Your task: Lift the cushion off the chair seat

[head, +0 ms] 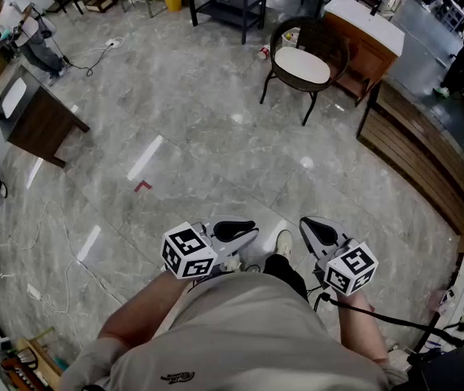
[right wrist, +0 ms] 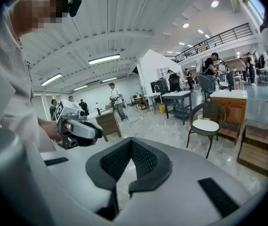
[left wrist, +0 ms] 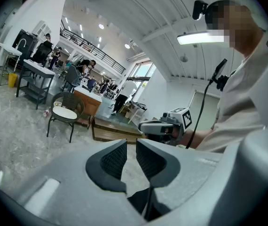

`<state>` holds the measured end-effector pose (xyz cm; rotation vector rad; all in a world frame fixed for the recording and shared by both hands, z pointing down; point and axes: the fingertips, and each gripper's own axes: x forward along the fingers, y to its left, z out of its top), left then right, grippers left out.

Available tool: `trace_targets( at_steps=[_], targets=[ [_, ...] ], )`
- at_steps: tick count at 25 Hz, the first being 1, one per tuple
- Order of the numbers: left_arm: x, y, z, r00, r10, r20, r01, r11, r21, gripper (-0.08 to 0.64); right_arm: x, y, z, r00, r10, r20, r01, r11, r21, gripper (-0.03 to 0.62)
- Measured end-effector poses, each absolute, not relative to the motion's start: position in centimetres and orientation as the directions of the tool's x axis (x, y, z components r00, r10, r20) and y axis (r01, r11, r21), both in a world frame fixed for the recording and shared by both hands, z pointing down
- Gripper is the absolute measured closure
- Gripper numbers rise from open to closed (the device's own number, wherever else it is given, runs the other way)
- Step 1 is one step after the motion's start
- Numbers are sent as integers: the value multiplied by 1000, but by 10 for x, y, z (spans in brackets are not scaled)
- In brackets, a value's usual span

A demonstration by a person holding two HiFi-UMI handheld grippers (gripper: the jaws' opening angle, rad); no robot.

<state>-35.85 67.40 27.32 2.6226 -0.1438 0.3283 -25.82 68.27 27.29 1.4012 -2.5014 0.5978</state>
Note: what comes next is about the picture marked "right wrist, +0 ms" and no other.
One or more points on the black head-worn camera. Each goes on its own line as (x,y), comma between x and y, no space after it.
(74,5)

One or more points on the black office chair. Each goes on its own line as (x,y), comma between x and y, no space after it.
(174,83)

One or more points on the person's head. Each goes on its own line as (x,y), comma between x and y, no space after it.
(40,6)

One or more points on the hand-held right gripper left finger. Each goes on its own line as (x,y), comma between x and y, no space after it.
(96,166)

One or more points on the person's left forearm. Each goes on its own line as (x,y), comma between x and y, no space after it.
(48,128)

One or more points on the dark wicker chair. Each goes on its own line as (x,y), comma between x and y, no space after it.
(212,110)

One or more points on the orange wooden vanity cabinet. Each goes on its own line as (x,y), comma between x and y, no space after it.
(232,107)

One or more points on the white round cushion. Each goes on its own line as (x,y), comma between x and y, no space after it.
(205,125)

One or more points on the grey shell chair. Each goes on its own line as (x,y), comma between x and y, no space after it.
(205,83)

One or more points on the grey metal table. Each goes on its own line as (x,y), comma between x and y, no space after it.
(177,95)

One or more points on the yellow bin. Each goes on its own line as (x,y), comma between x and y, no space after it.
(162,109)

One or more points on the dark brown vanity cabinet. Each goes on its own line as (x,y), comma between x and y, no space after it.
(108,123)

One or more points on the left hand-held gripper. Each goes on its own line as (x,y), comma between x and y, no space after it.
(62,109)

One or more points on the white house-shaped partition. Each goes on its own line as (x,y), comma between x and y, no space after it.
(152,65)

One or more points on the person's beige shirt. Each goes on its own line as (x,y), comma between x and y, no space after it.
(9,83)

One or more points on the small white table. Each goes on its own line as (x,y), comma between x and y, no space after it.
(153,95)

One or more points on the wooden slat platform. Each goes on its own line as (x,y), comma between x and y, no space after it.
(261,149)

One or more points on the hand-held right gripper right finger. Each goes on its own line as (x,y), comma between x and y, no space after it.
(162,168)

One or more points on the black balcony railing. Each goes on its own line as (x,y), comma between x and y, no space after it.
(214,41)

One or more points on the long ceiling light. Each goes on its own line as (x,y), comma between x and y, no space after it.
(104,59)
(51,79)

